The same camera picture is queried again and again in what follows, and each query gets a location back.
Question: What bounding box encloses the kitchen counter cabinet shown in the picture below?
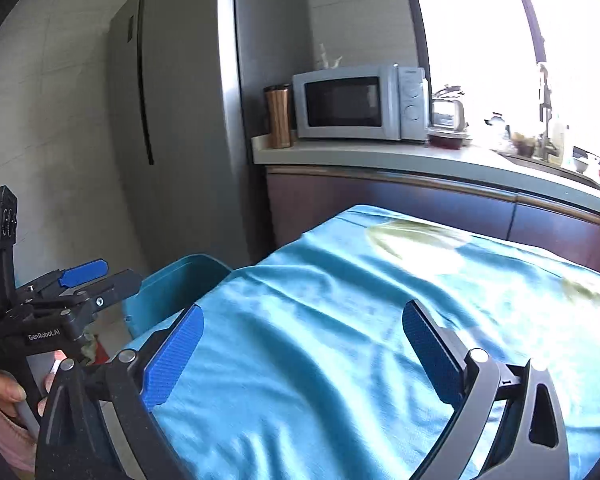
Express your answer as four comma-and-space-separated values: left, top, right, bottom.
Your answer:
251, 132, 600, 281

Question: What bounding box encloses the dark framed window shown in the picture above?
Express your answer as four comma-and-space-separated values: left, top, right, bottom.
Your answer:
400, 0, 600, 171

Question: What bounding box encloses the white soap pump bottle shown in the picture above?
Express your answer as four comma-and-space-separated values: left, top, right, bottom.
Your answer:
550, 115, 571, 166

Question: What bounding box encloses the brown metal tumbler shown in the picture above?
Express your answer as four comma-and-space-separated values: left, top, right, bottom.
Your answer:
263, 84, 293, 150

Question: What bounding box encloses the blue floral tablecloth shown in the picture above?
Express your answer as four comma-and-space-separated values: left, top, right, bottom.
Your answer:
117, 204, 600, 480

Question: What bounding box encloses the grey refrigerator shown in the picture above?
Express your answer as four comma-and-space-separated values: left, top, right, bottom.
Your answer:
107, 0, 321, 271

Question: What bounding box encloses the metal kitchen faucet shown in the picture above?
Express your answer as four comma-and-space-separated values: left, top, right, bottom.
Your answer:
537, 62, 561, 161

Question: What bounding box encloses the person's left hand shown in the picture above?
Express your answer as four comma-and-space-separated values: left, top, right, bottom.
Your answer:
0, 350, 68, 423

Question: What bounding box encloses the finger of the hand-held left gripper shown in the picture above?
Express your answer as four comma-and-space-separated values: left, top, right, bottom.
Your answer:
67, 268, 143, 313
17, 259, 110, 301

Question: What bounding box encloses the person's left forearm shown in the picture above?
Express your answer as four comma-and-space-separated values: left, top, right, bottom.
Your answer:
0, 390, 38, 473

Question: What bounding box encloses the white microwave oven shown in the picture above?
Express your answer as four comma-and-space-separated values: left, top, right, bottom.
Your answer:
292, 63, 430, 142

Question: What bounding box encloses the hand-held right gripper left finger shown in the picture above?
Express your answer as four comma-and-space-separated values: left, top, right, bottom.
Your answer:
34, 302, 206, 480

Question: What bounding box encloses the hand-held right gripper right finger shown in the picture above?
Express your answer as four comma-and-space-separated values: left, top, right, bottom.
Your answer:
401, 299, 571, 480

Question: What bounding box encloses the dark bowl with red rim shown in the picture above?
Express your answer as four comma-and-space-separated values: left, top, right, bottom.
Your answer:
426, 129, 468, 150

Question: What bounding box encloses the teal plastic bin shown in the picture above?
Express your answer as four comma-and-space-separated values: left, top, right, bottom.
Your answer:
122, 253, 233, 346

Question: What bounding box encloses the plastic food container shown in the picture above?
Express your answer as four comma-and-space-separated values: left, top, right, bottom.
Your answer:
510, 130, 536, 157

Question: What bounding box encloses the white figurine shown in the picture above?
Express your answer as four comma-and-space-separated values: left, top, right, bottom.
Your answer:
315, 42, 343, 70

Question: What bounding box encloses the glass electric kettle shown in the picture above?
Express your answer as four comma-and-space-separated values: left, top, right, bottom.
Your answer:
430, 85, 467, 133

